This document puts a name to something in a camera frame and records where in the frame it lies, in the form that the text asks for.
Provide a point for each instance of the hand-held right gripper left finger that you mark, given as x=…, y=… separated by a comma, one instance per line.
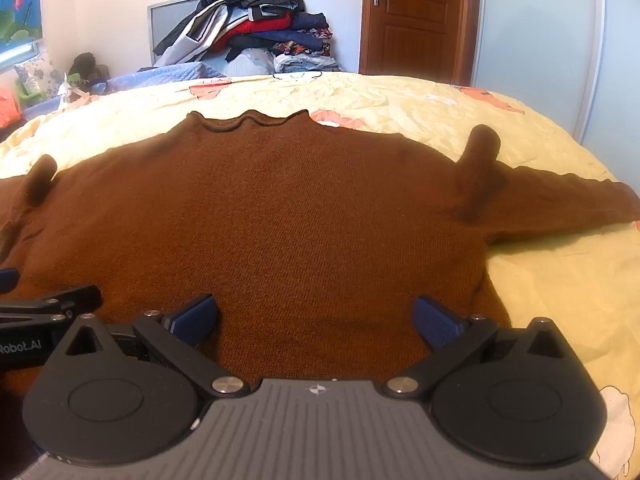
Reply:
x=196, y=319

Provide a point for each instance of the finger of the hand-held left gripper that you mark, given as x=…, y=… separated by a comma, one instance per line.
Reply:
x=75, y=297
x=9, y=280

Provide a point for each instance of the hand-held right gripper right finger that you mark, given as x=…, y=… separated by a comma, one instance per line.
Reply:
x=439, y=325

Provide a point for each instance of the brown knit sweater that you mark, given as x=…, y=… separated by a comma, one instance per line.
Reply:
x=280, y=210

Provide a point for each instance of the pile of clothes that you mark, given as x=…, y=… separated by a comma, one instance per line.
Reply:
x=250, y=20

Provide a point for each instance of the orange cloth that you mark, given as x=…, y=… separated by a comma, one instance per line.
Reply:
x=7, y=107

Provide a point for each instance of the green plastic item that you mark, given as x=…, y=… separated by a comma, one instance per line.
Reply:
x=27, y=95

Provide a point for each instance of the floral pillow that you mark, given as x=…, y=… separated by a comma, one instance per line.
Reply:
x=37, y=72

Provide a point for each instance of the yellow printed quilt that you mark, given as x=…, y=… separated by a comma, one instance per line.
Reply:
x=400, y=105

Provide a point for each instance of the dark plush toy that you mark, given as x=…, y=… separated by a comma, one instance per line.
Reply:
x=87, y=67

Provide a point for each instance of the blue quilted blanket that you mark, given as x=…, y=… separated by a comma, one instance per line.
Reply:
x=160, y=75

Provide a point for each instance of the grey framed panel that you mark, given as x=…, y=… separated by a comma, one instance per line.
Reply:
x=165, y=25

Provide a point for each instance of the frosted glass wardrobe door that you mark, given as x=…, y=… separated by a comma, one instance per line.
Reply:
x=535, y=35

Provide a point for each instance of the brown wooden door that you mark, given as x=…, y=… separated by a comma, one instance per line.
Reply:
x=415, y=20

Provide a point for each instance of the lotus wall poster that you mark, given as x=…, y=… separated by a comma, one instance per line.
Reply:
x=17, y=10

